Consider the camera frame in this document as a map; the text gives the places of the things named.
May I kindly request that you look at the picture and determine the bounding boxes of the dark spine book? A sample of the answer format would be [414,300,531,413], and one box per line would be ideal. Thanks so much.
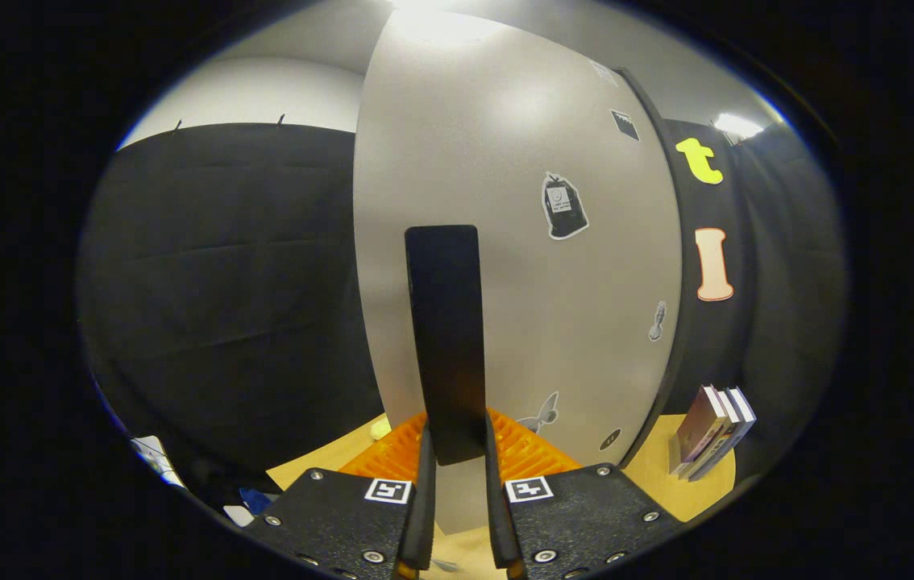
[679,388,744,480]

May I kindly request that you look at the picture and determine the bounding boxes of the small ceiling light panel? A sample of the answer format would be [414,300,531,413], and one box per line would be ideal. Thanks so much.
[713,113,764,139]

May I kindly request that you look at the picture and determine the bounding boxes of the white printed sheet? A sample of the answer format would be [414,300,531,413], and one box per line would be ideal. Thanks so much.
[131,435,185,489]

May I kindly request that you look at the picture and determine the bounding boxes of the dark grey cabinet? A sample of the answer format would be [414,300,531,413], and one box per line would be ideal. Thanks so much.
[614,68,696,468]

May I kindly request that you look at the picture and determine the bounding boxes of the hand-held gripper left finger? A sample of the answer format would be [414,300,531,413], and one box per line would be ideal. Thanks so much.
[243,411,435,580]

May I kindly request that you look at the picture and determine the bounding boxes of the black door handle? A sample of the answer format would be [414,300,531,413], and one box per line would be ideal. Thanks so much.
[404,225,488,466]

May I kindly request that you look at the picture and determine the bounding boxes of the blue and white book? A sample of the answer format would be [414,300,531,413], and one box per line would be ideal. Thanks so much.
[687,387,758,483]

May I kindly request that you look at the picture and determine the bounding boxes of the black backdrop cloth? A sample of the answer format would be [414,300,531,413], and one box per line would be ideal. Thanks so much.
[78,119,849,500]

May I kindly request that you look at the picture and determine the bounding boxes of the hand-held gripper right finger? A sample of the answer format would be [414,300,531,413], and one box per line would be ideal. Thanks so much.
[483,409,683,580]

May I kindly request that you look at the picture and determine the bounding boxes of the beige cabinet door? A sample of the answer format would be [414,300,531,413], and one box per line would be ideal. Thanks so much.
[353,8,683,537]

